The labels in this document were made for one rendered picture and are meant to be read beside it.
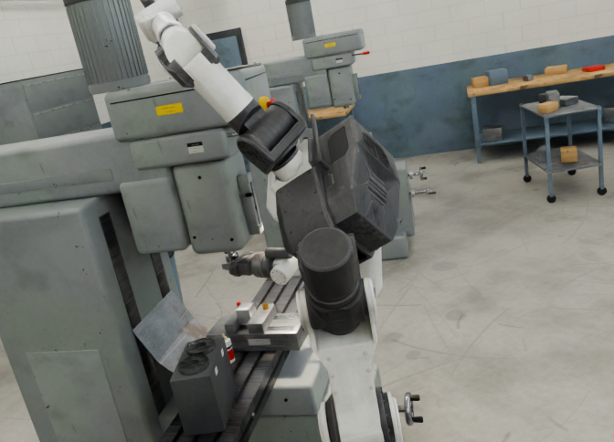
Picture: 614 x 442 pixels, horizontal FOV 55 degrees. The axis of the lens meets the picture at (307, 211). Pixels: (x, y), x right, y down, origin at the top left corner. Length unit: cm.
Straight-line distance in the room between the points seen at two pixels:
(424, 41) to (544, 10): 150
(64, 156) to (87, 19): 46
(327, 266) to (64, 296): 121
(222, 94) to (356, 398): 80
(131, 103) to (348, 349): 102
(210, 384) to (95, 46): 108
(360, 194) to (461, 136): 711
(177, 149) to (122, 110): 21
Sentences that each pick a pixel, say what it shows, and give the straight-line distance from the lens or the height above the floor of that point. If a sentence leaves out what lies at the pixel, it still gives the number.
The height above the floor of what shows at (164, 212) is 148.
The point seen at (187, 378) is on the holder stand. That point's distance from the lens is 176.
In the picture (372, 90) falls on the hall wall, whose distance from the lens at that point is 843.
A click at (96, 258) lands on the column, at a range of 207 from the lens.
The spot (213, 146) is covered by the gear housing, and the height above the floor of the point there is 168.
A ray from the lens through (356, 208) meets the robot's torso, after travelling 137.
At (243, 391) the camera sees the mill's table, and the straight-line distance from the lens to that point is 201.
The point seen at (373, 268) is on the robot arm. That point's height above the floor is 125.
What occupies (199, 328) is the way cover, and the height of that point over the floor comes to 92.
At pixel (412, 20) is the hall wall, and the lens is 832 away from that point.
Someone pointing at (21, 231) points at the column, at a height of 151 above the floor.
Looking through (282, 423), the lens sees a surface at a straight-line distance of 221.
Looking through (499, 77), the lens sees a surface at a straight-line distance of 786.
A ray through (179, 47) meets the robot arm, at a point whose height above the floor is 198.
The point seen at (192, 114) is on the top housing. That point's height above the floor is 178.
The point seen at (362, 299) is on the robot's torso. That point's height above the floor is 137.
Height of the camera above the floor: 197
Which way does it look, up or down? 17 degrees down
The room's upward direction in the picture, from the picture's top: 11 degrees counter-clockwise
